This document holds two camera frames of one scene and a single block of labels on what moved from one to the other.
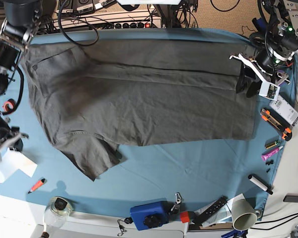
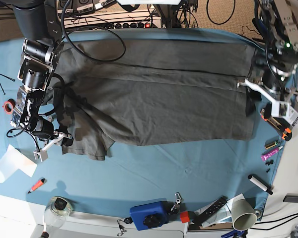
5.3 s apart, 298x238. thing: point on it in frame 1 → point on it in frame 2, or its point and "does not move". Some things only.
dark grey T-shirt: (95, 94) does not move
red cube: (185, 217) does not move
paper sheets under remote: (223, 215) does not move
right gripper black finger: (241, 83) → (252, 97)
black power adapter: (294, 198) does not move
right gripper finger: (254, 89) → (267, 110)
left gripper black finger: (19, 146) → (66, 141)
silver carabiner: (178, 198) does not move
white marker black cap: (255, 180) does not move
